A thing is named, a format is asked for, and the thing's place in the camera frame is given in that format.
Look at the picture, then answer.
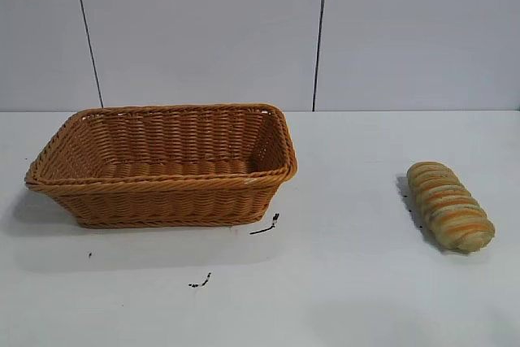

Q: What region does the long striped bread loaf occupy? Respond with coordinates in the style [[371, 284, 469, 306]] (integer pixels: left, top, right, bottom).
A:
[[405, 162, 496, 253]]

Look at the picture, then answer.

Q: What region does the brown woven wicker basket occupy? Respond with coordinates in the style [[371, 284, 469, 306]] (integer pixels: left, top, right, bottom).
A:
[[24, 102, 299, 229]]

